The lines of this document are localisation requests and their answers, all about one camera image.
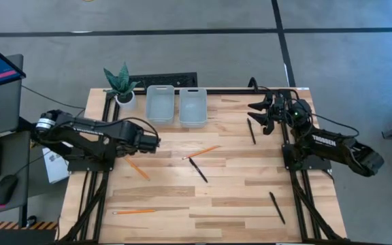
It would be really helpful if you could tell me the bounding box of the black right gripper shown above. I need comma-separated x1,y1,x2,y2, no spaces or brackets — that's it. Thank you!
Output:
247,92,294,127

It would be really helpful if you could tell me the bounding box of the black pen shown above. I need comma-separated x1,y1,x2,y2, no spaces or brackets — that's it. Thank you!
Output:
269,191,287,225
246,117,257,146
188,157,209,184

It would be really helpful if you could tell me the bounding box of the orange pencil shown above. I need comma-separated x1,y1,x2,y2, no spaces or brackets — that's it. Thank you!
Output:
124,156,151,182
181,145,221,161
112,208,157,216

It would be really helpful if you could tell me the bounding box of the grey plastic bin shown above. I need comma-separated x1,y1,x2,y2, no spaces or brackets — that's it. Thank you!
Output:
178,87,208,129
145,84,176,126

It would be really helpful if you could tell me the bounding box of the potted snake plant white pot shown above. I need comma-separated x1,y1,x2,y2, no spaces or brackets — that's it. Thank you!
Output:
103,61,140,112

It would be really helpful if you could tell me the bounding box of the black perforated panel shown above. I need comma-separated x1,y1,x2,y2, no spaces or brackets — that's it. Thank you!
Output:
129,71,199,89

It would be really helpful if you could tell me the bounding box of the white box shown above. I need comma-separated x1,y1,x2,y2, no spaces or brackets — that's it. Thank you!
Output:
42,146,71,184

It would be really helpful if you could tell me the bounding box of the grey desk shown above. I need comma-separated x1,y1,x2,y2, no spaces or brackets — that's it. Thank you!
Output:
0,131,33,219

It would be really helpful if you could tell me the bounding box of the grey-framed light blue monitor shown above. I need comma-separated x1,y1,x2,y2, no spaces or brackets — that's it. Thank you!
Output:
0,53,25,139

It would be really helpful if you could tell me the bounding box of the black computer mouse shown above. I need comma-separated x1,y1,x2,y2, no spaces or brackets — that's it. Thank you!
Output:
0,174,19,208

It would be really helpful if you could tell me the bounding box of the hazard-striped strip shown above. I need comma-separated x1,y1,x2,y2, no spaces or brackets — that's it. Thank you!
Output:
0,220,59,231

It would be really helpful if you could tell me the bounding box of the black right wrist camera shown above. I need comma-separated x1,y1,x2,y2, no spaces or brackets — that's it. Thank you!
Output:
262,122,276,136

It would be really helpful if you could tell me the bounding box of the black power cable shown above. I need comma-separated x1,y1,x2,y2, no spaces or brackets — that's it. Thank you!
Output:
248,77,301,103

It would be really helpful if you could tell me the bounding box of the black aluminium table frame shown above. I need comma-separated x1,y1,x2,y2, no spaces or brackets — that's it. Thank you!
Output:
56,87,352,244

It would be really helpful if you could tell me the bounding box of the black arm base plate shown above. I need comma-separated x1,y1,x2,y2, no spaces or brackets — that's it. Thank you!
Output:
282,142,333,172
67,149,117,173

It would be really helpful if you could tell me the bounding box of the black floor cable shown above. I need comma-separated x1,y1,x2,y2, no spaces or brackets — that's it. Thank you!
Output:
21,84,86,111

